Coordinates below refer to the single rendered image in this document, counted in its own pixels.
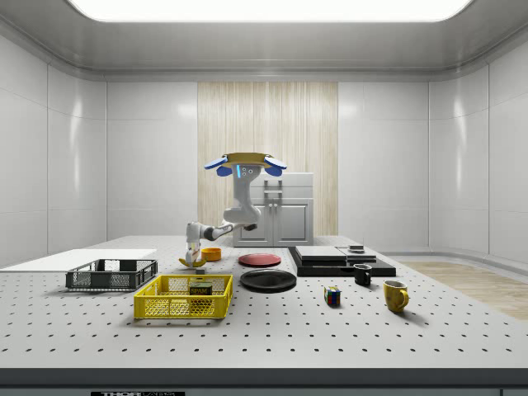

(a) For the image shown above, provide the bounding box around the white cabinet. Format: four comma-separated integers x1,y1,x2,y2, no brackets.
231,172,315,248

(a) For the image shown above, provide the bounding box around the yellow basket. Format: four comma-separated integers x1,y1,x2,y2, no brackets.
133,274,234,320

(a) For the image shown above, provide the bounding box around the puzzle cube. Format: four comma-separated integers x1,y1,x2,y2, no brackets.
323,285,343,308

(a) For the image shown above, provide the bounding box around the flat-sided can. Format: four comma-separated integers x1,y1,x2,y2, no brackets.
188,280,215,297

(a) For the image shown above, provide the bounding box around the white board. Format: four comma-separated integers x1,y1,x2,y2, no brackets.
0,247,158,272

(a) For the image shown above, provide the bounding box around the black mug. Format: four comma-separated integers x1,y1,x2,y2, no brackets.
353,263,374,287

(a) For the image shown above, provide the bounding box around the dark grey basket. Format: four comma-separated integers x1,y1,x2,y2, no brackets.
65,258,159,292

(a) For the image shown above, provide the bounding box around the black plate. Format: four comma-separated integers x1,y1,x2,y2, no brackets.
239,268,299,295

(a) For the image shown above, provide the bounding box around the yellow mug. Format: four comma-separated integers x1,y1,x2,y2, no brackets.
383,280,411,314

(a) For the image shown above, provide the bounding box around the red plate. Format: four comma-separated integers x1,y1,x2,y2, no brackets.
238,252,282,268

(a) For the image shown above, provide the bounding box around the black stove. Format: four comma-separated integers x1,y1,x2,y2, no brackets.
286,244,398,278

